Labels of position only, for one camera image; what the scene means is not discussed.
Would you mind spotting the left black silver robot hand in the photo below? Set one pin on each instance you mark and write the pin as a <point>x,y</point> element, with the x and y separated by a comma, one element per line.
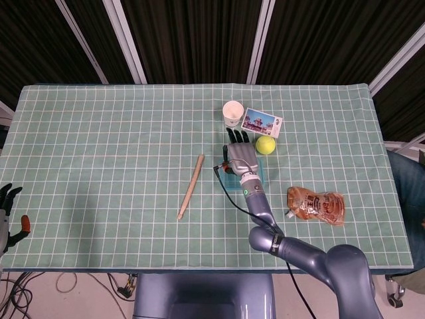
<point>4,226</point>

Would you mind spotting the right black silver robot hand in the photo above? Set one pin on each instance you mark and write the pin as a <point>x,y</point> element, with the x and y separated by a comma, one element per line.
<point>241,156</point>

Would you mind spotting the teal container lid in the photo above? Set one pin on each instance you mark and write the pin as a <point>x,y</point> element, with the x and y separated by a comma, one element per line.
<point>264,172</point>

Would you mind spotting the yellow tennis ball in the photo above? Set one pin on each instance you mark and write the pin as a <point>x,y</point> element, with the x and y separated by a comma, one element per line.
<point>266,145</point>

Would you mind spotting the postcard with building photo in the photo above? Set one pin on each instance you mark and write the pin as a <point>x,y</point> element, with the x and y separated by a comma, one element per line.
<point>262,122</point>

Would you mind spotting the white paper cup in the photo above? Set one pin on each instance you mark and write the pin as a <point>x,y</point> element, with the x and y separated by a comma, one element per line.
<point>232,114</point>

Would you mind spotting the wooden stick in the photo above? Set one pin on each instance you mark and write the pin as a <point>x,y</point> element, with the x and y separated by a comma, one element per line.
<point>191,186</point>

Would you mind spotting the orange sauce pouch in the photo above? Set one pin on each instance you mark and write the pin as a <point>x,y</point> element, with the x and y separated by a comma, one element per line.
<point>318,206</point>

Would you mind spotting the green checkered tablecloth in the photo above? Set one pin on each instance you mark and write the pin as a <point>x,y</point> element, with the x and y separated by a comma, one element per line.
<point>116,166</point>

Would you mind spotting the black pleated curtain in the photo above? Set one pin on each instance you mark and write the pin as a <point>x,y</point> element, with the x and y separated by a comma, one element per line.
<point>199,33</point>

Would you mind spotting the black power plug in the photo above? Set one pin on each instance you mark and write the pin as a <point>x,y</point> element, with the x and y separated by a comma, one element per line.
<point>126,289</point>

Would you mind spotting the blue-grey robot torso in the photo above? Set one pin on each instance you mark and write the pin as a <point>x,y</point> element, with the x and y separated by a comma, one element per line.
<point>206,295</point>

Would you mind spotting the person in blue jeans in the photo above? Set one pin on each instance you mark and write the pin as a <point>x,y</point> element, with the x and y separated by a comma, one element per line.
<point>410,186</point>

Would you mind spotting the office chair caster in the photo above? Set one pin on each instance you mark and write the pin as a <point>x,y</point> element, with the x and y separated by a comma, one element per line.
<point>395,295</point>

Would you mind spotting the white metal post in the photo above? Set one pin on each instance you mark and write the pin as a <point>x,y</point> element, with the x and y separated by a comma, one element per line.
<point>81,43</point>
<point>126,40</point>
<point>260,40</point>
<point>398,56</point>

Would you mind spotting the white metal frame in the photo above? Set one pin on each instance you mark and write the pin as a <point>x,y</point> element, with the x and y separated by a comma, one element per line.
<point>400,146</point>

